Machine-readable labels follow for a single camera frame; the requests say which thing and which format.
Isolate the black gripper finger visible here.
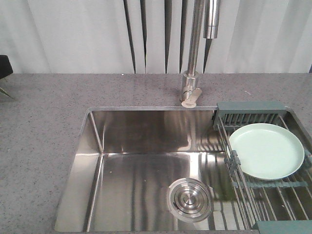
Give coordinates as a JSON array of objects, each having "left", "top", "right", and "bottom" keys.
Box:
[{"left": 0, "top": 55, "right": 13, "bottom": 79}]

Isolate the light green round plate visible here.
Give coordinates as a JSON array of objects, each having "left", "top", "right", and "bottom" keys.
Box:
[{"left": 229, "top": 123, "right": 305, "bottom": 180}]

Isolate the green metal dish drying rack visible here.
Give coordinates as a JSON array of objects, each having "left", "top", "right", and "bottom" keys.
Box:
[{"left": 213, "top": 101, "right": 312, "bottom": 234}]

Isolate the white pleated curtain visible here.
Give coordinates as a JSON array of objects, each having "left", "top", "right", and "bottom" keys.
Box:
[{"left": 0, "top": 0, "right": 312, "bottom": 74}]

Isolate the stainless steel sink basin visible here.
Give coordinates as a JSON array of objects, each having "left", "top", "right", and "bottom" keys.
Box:
[{"left": 54, "top": 106, "right": 259, "bottom": 233}]

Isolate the stainless steel faucet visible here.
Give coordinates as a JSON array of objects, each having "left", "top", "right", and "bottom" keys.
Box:
[{"left": 180, "top": 0, "right": 221, "bottom": 108}]

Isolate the round steel sink drain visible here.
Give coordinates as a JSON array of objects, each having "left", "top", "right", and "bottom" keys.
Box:
[{"left": 167, "top": 178, "right": 213, "bottom": 223}]

